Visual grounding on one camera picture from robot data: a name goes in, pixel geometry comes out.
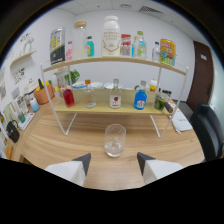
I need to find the glass cup of mint and lime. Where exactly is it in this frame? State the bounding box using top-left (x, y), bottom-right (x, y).
top-left (153, 91), bottom-right (175, 114)

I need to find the clear bottle with red label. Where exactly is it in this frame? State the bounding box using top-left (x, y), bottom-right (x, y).
top-left (109, 78), bottom-right (123, 110)

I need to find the silver soda water can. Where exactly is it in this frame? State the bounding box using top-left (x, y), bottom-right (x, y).
top-left (49, 27), bottom-right (67, 65)

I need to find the clear drinking glass with ice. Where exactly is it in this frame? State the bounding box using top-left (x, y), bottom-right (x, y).
top-left (104, 123), bottom-right (127, 158)

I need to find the white pouch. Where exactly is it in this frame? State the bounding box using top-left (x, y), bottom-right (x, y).
top-left (170, 108), bottom-right (194, 133)

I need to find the black chair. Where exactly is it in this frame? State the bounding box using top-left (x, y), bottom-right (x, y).
top-left (189, 102), bottom-right (224, 163)

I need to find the white tray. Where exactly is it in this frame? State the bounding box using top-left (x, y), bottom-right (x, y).
top-left (17, 112), bottom-right (36, 131)

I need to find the black kettle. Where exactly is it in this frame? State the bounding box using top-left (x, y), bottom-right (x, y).
top-left (5, 119), bottom-right (21, 144)

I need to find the red liquid bottle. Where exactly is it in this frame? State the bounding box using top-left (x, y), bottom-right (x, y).
top-left (62, 84), bottom-right (76, 108)

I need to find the blue liquid bottle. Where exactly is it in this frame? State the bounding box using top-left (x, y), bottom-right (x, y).
top-left (133, 80), bottom-right (148, 111)

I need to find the light blue small bottle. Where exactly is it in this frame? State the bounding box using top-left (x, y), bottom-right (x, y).
top-left (29, 97), bottom-right (40, 113)

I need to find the clear bottle with brown cap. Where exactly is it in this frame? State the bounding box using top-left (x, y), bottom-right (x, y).
top-left (83, 79), bottom-right (97, 109)

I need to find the orange pot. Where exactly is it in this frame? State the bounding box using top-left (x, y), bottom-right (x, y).
top-left (33, 83), bottom-right (55, 105)

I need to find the white two-tier wooden shelf rack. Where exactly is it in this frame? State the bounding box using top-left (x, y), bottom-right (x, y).
top-left (39, 55), bottom-right (190, 140)

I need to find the white bottle with red cap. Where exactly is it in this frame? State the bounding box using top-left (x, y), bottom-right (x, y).
top-left (149, 78), bottom-right (158, 93)

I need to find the white bowl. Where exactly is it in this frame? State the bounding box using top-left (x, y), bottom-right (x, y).
top-left (90, 81), bottom-right (104, 90)
top-left (103, 82), bottom-right (124, 90)
top-left (72, 81), bottom-right (87, 90)

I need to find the green potted plant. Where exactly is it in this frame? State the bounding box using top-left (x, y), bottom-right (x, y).
top-left (64, 69), bottom-right (81, 84)

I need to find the brown door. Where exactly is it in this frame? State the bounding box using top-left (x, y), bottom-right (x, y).
top-left (185, 40), bottom-right (214, 113)

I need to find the clear water bottle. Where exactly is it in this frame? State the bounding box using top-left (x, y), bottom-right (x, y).
top-left (151, 41), bottom-right (161, 63)

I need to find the small pink bottle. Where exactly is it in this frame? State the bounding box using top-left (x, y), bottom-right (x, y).
top-left (65, 40), bottom-right (74, 62)

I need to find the yellow snack can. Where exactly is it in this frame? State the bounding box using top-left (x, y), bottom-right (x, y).
top-left (159, 38), bottom-right (177, 67)

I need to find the clear bottle with green cap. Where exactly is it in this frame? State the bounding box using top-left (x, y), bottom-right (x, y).
top-left (134, 30), bottom-right (148, 61)

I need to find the small teal bottle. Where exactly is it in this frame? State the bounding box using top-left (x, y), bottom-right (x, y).
top-left (86, 35), bottom-right (95, 58)

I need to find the glass jar with cork lid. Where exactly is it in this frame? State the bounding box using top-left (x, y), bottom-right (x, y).
top-left (72, 20), bottom-right (88, 61)

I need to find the large white bottle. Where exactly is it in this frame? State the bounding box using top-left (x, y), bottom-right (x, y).
top-left (101, 15), bottom-right (121, 57)

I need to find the ceiling air vent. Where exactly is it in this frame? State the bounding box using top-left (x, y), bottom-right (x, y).
top-left (138, 5), bottom-right (164, 15)

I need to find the wooden wall shelf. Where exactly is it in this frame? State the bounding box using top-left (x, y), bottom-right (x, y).
top-left (9, 49), bottom-right (38, 68)

